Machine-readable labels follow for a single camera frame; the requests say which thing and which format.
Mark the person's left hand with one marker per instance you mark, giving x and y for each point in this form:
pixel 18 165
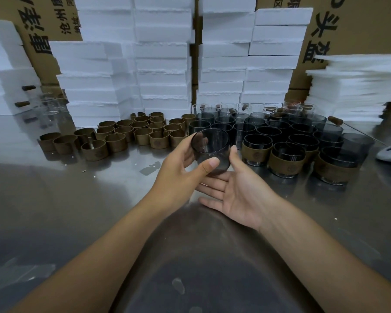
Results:
pixel 172 189

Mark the person's right hand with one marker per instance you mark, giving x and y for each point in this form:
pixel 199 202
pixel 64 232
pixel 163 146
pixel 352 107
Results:
pixel 247 198

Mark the group of brown sleeve rings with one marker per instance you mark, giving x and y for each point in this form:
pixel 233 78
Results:
pixel 159 141

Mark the smoky transparent plastic cup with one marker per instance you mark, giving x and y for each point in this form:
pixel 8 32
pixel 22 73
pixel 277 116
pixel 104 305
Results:
pixel 286 149
pixel 211 143
pixel 303 140
pixel 339 155
pixel 257 140

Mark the cluster of transparent plastic cups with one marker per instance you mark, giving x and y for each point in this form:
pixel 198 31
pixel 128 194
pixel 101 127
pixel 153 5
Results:
pixel 242 135

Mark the bunch of clear plastic cups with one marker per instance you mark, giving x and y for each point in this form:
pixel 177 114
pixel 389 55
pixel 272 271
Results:
pixel 52 105

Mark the person's right forearm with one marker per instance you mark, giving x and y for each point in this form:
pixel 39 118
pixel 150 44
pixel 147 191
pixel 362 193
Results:
pixel 329 264

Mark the person's left forearm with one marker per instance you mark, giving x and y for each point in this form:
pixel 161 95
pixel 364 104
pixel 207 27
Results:
pixel 91 267

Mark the tall stack white foam blocks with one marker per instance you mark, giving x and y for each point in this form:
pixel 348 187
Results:
pixel 150 58

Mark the stepped stack white foam blocks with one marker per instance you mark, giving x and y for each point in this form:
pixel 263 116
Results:
pixel 221 65

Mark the stack of thin foam sheets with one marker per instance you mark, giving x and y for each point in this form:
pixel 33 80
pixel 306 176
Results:
pixel 348 91

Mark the brown cork stick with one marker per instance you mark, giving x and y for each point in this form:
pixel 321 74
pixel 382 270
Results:
pixel 22 104
pixel 28 87

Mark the stack of white foam blocks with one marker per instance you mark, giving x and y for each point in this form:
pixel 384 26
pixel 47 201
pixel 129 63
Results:
pixel 1 74

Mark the large printed cardboard box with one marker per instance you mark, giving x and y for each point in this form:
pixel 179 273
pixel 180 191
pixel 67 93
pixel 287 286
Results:
pixel 365 22

